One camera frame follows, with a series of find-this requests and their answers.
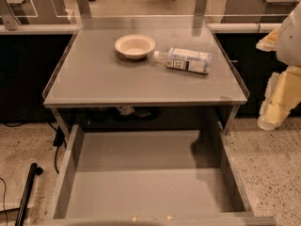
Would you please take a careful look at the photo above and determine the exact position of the clear acrylic barrier panel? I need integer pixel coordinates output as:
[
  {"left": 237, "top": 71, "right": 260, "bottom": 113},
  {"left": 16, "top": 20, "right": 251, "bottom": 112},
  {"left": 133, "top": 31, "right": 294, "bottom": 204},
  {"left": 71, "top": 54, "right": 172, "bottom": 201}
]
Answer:
[{"left": 1, "top": 0, "right": 300, "bottom": 32}]

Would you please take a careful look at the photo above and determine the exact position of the grey cabinet table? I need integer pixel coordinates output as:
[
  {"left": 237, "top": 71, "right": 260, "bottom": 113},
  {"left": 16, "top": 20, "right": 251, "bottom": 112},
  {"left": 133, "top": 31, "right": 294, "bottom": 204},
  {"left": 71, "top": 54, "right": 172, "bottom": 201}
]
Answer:
[{"left": 43, "top": 15, "right": 249, "bottom": 133}]

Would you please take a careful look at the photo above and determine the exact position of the blue plastic bottle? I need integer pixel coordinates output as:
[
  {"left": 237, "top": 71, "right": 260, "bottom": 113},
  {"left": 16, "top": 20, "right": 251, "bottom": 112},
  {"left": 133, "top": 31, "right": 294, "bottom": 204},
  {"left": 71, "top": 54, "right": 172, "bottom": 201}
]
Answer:
[{"left": 153, "top": 48, "right": 213, "bottom": 74}]

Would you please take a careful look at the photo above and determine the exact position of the black pole on floor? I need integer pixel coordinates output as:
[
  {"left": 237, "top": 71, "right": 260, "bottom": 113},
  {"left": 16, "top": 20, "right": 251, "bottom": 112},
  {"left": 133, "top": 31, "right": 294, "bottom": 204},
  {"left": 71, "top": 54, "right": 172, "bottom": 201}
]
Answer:
[{"left": 15, "top": 163, "right": 43, "bottom": 226}]

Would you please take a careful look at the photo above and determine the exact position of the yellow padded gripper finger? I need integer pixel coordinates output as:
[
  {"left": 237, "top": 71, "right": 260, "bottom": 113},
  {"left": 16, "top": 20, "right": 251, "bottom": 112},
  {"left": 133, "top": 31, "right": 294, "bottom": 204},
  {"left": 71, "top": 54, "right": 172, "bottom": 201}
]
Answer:
[
  {"left": 257, "top": 66, "right": 301, "bottom": 131},
  {"left": 256, "top": 27, "right": 280, "bottom": 52}
]

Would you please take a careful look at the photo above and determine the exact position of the grey background cabinet right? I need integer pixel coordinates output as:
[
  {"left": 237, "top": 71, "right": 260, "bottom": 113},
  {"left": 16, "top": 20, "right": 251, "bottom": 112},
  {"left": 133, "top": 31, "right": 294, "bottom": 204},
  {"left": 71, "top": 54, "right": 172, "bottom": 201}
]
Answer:
[{"left": 221, "top": 0, "right": 301, "bottom": 24}]

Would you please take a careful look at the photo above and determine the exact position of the grey open top drawer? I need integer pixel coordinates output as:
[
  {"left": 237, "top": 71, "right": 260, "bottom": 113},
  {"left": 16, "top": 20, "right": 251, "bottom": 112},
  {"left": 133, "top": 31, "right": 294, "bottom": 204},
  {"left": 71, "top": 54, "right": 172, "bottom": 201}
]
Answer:
[{"left": 45, "top": 126, "right": 276, "bottom": 226}]

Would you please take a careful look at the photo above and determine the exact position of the black power cable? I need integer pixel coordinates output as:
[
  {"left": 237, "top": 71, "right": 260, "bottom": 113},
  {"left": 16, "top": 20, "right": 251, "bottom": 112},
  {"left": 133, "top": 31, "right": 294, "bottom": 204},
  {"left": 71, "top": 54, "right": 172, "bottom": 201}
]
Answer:
[{"left": 0, "top": 121, "right": 68, "bottom": 175}]

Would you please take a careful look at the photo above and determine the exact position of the grey background cabinet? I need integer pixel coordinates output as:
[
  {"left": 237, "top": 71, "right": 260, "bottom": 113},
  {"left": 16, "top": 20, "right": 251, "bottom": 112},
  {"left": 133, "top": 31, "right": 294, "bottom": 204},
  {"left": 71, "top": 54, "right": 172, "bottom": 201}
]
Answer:
[
  {"left": 221, "top": 0, "right": 301, "bottom": 24},
  {"left": 6, "top": 0, "right": 70, "bottom": 24}
]

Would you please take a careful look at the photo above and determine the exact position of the grey background cabinet left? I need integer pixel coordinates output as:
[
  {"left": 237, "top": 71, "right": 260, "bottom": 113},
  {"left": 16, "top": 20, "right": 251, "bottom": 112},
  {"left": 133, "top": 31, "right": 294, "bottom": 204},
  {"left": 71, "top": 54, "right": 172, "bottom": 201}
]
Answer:
[{"left": 6, "top": 0, "right": 70, "bottom": 24}]

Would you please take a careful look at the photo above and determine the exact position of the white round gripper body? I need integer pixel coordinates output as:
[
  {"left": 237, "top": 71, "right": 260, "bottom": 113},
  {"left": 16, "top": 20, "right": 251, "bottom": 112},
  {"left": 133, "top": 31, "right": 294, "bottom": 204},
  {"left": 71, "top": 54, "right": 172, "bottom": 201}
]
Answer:
[{"left": 277, "top": 3, "right": 301, "bottom": 67}]

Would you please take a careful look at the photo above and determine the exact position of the white paper bowl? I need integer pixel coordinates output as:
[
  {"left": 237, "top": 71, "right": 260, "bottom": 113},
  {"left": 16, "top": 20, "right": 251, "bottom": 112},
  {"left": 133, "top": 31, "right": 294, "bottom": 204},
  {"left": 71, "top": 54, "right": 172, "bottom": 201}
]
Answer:
[{"left": 115, "top": 35, "right": 156, "bottom": 60}]

